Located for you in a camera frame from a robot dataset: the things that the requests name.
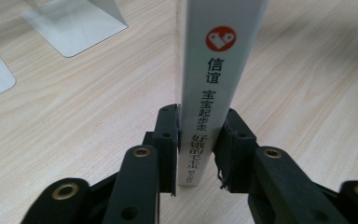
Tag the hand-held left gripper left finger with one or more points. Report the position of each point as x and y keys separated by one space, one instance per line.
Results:
x=167 y=149

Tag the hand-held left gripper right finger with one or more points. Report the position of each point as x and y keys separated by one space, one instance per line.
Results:
x=234 y=149

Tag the white book with green print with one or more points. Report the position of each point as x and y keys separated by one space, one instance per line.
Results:
x=214 y=93

